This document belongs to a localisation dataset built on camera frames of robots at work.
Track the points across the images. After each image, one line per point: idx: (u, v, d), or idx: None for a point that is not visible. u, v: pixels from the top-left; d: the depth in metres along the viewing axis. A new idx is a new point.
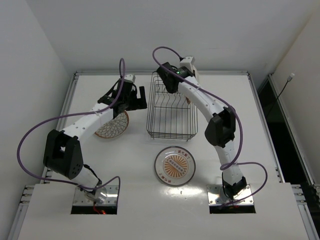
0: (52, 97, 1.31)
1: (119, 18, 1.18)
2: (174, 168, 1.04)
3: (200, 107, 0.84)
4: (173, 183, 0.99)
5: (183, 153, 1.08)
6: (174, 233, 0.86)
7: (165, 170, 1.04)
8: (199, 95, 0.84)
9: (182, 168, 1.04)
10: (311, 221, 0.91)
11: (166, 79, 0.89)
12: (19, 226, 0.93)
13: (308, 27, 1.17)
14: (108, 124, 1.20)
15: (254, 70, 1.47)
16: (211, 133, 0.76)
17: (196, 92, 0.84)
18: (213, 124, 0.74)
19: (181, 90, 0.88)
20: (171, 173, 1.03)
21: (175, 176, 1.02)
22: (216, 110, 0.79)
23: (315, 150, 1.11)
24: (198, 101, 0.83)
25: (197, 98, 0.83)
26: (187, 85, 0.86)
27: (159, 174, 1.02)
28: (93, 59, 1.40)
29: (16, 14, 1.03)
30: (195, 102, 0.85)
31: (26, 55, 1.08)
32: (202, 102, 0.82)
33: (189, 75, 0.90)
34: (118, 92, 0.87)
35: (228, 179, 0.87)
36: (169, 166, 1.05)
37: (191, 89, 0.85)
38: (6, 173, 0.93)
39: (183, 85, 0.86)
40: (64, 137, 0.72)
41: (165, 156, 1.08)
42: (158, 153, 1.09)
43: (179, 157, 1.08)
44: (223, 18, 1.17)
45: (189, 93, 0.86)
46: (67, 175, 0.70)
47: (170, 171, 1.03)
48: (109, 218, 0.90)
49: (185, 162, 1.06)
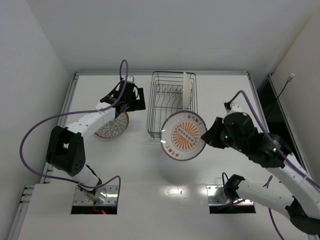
0: (52, 97, 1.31)
1: (119, 19, 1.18)
2: (183, 137, 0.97)
3: (299, 198, 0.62)
4: (182, 157, 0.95)
5: (194, 118, 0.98)
6: (174, 233, 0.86)
7: (174, 141, 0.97)
8: (306, 186, 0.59)
9: (192, 137, 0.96)
10: None
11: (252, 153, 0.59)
12: (19, 226, 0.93)
13: (307, 28, 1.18)
14: (108, 124, 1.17)
15: (254, 70, 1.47)
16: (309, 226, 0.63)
17: (303, 182, 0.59)
18: None
19: (275, 173, 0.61)
20: (180, 144, 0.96)
21: (184, 147, 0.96)
22: None
23: (316, 151, 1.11)
24: (301, 194, 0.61)
25: (302, 191, 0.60)
26: (290, 170, 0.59)
27: (166, 147, 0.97)
28: (93, 59, 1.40)
29: (17, 14, 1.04)
30: (294, 192, 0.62)
31: (27, 55, 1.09)
32: (310, 198, 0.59)
33: (288, 153, 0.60)
34: (121, 92, 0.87)
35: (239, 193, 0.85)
36: (177, 136, 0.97)
37: (297, 178, 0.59)
38: (6, 173, 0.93)
39: (284, 170, 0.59)
40: (68, 134, 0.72)
41: (174, 123, 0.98)
42: (165, 122, 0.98)
43: (189, 123, 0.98)
44: (223, 18, 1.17)
45: (289, 181, 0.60)
46: (70, 171, 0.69)
47: (179, 142, 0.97)
48: (108, 217, 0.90)
49: (196, 129, 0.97)
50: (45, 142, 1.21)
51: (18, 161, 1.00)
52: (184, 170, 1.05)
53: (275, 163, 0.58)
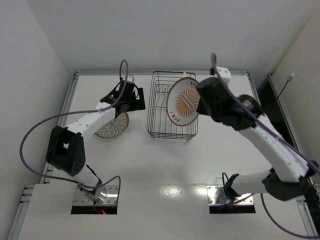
0: (52, 97, 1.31)
1: (119, 19, 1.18)
2: (185, 103, 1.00)
3: (271, 161, 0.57)
4: (181, 123, 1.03)
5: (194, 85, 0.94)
6: (174, 232, 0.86)
7: (178, 107, 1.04)
8: (279, 147, 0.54)
9: (192, 104, 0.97)
10: (312, 222, 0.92)
11: (225, 117, 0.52)
12: (19, 227, 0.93)
13: (307, 28, 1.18)
14: (108, 124, 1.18)
15: (254, 70, 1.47)
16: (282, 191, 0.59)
17: (275, 143, 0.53)
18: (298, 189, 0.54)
19: (245, 133, 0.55)
20: (182, 110, 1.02)
21: (186, 113, 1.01)
22: (300, 171, 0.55)
23: (316, 151, 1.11)
24: (273, 157, 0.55)
25: (274, 153, 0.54)
26: (261, 130, 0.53)
27: (170, 113, 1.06)
28: (93, 59, 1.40)
29: (17, 15, 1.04)
30: (264, 153, 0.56)
31: (27, 55, 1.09)
32: (282, 160, 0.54)
33: (260, 114, 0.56)
34: (121, 92, 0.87)
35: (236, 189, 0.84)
36: (180, 101, 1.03)
37: (269, 138, 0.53)
38: (6, 173, 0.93)
39: (255, 130, 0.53)
40: (68, 134, 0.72)
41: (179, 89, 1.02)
42: (171, 90, 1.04)
43: (191, 90, 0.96)
44: (223, 19, 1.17)
45: (261, 142, 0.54)
46: (70, 170, 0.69)
47: (182, 108, 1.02)
48: (108, 218, 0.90)
49: (195, 96, 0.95)
50: (45, 142, 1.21)
51: (19, 161, 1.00)
52: (184, 170, 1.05)
53: (247, 124, 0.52)
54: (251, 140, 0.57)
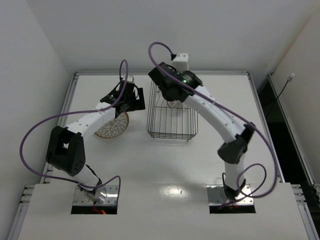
0: (52, 97, 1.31)
1: (119, 18, 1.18)
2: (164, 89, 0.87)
3: (215, 125, 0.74)
4: None
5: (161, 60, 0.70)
6: (174, 232, 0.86)
7: None
8: (215, 111, 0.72)
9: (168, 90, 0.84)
10: (312, 222, 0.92)
11: (169, 90, 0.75)
12: (19, 227, 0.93)
13: (307, 28, 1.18)
14: (108, 124, 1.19)
15: (254, 70, 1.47)
16: (231, 155, 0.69)
17: (211, 107, 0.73)
18: (236, 146, 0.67)
19: (189, 102, 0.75)
20: None
21: None
22: (236, 130, 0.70)
23: (315, 150, 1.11)
24: (214, 119, 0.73)
25: (213, 115, 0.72)
26: (200, 98, 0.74)
27: None
28: (93, 59, 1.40)
29: (17, 14, 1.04)
30: (207, 118, 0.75)
31: (27, 55, 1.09)
32: (219, 121, 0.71)
33: (198, 85, 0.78)
34: (121, 92, 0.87)
35: (229, 184, 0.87)
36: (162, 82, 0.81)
37: (205, 103, 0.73)
38: (6, 173, 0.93)
39: (194, 98, 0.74)
40: (68, 134, 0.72)
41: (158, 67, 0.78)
42: None
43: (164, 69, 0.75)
44: (223, 18, 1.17)
45: (202, 108, 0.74)
46: (70, 171, 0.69)
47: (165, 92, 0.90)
48: (108, 218, 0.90)
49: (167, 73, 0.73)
50: (45, 142, 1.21)
51: (19, 161, 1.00)
52: (185, 169, 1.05)
53: (186, 94, 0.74)
54: (197, 109, 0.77)
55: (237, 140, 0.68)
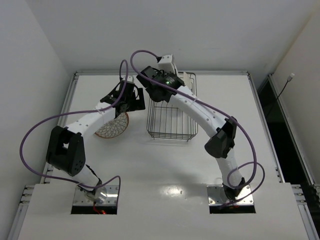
0: (52, 97, 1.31)
1: (119, 18, 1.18)
2: None
3: (198, 120, 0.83)
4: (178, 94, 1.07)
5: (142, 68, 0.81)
6: (174, 232, 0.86)
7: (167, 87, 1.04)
8: (196, 107, 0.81)
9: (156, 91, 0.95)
10: (312, 222, 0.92)
11: (154, 91, 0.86)
12: (19, 226, 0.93)
13: (307, 28, 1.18)
14: (108, 124, 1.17)
15: (254, 70, 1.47)
16: (215, 148, 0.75)
17: (193, 104, 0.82)
18: (219, 139, 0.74)
19: (175, 101, 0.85)
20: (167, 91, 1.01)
21: None
22: (217, 124, 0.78)
23: (315, 150, 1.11)
24: (196, 115, 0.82)
25: (195, 111, 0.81)
26: (182, 97, 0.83)
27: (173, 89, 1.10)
28: (93, 59, 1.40)
29: (17, 14, 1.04)
30: (192, 115, 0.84)
31: (27, 55, 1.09)
32: (201, 116, 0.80)
33: (180, 85, 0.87)
34: (121, 92, 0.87)
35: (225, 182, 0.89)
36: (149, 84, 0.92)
37: (187, 101, 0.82)
38: (6, 173, 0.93)
39: (177, 97, 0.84)
40: (68, 134, 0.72)
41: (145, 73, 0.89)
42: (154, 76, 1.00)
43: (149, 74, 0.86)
44: (223, 18, 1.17)
45: (185, 106, 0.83)
46: (70, 170, 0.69)
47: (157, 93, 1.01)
48: (108, 218, 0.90)
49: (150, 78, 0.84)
50: (45, 142, 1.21)
51: (18, 161, 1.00)
52: (185, 169, 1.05)
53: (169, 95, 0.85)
54: (182, 107, 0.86)
55: (218, 133, 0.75)
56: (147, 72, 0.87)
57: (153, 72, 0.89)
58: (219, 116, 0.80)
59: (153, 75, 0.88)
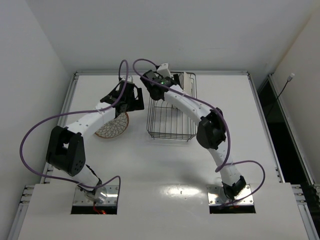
0: (52, 96, 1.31)
1: (119, 18, 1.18)
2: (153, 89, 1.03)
3: (187, 113, 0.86)
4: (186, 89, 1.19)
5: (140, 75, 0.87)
6: (174, 232, 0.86)
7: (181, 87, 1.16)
8: (184, 101, 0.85)
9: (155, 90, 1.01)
10: (312, 221, 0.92)
11: (152, 90, 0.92)
12: (19, 226, 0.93)
13: (307, 28, 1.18)
14: (108, 124, 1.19)
15: (254, 70, 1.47)
16: (203, 136, 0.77)
17: (182, 98, 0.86)
18: (203, 127, 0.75)
19: (168, 99, 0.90)
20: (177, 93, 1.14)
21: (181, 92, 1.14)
22: (202, 113, 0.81)
23: (315, 150, 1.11)
24: (185, 108, 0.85)
25: (184, 104, 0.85)
26: (172, 93, 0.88)
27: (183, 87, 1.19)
28: (93, 59, 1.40)
29: (17, 14, 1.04)
30: (181, 108, 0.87)
31: (27, 55, 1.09)
32: (188, 108, 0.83)
33: (173, 84, 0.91)
34: (121, 92, 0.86)
35: (226, 181, 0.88)
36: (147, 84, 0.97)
37: (177, 96, 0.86)
38: (6, 173, 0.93)
39: (168, 93, 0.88)
40: (68, 134, 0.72)
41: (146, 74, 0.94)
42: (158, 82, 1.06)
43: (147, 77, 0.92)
44: (223, 18, 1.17)
45: (176, 101, 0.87)
46: (70, 170, 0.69)
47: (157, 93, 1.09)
48: (108, 217, 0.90)
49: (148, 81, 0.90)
50: (45, 142, 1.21)
51: (18, 161, 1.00)
52: (185, 169, 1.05)
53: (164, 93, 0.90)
54: (174, 103, 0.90)
55: (203, 122, 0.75)
56: (148, 74, 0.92)
57: (154, 75, 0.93)
58: (205, 108, 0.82)
59: (153, 77, 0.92)
